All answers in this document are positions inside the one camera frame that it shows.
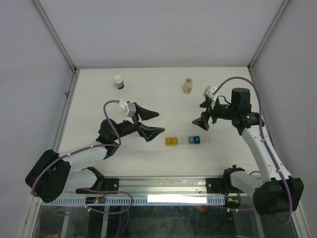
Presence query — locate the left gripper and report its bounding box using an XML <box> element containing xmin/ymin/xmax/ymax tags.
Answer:
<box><xmin>112</xmin><ymin>103</ymin><xmax>164</xmax><ymax>141</ymax></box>

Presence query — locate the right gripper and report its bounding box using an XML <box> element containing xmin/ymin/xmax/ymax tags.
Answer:
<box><xmin>192</xmin><ymin>98</ymin><xmax>236</xmax><ymax>131</ymax></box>

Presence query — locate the weekly pill organizer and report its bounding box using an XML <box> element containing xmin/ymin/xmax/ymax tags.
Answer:
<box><xmin>164</xmin><ymin>135</ymin><xmax>211</xmax><ymax>146</ymax></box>

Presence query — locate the clear bottle gold cap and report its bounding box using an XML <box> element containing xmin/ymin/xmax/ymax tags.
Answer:
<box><xmin>183</xmin><ymin>78</ymin><xmax>193</xmax><ymax>94</ymax></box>

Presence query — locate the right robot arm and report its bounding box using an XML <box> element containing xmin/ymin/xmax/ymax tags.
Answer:
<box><xmin>192</xmin><ymin>86</ymin><xmax>304</xmax><ymax>215</ymax></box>

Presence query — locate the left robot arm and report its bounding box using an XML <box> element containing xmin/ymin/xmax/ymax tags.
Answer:
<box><xmin>25</xmin><ymin>100</ymin><xmax>165</xmax><ymax>203</ymax></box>

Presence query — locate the white cap pill bottle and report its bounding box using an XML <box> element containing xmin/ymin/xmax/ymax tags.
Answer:
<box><xmin>114</xmin><ymin>75</ymin><xmax>124</xmax><ymax>90</ymax></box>

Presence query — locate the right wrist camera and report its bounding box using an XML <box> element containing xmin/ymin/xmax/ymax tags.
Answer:
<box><xmin>203</xmin><ymin>85</ymin><xmax>218</xmax><ymax>100</ymax></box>

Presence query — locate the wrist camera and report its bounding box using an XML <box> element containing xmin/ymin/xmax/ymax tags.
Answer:
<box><xmin>203</xmin><ymin>85</ymin><xmax>218</xmax><ymax>100</ymax></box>
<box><xmin>118</xmin><ymin>100</ymin><xmax>136</xmax><ymax>123</ymax></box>

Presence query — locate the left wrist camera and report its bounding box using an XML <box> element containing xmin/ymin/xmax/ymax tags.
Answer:
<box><xmin>118</xmin><ymin>100</ymin><xmax>136</xmax><ymax>123</ymax></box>

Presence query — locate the aluminium mounting rail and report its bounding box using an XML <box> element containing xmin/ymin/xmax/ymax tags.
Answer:
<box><xmin>32</xmin><ymin>176</ymin><xmax>297</xmax><ymax>196</ymax></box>

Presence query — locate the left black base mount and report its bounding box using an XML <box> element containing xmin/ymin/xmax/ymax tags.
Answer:
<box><xmin>75</xmin><ymin>178</ymin><xmax>119</xmax><ymax>194</ymax></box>

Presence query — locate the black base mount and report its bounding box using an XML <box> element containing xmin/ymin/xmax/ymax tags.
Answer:
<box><xmin>206</xmin><ymin>177</ymin><xmax>238</xmax><ymax>195</ymax></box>
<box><xmin>75</xmin><ymin>178</ymin><xmax>119</xmax><ymax>194</ymax></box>

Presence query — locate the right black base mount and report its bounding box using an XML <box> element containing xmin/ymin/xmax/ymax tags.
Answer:
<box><xmin>206</xmin><ymin>177</ymin><xmax>238</xmax><ymax>195</ymax></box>

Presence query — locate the slotted cable duct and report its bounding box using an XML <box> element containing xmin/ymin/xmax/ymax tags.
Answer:
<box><xmin>44</xmin><ymin>195</ymin><xmax>225</xmax><ymax>206</ymax></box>

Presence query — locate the right aluminium frame post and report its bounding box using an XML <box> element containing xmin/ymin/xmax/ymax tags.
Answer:
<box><xmin>248</xmin><ymin>0</ymin><xmax>291</xmax><ymax>70</ymax></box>

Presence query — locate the aluminium frame post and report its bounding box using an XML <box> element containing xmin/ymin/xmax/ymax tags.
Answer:
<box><xmin>248</xmin><ymin>0</ymin><xmax>291</xmax><ymax>70</ymax></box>
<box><xmin>30</xmin><ymin>0</ymin><xmax>77</xmax><ymax>72</ymax></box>

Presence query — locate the left aluminium frame post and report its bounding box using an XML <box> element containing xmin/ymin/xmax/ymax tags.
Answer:
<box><xmin>30</xmin><ymin>0</ymin><xmax>77</xmax><ymax>72</ymax></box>

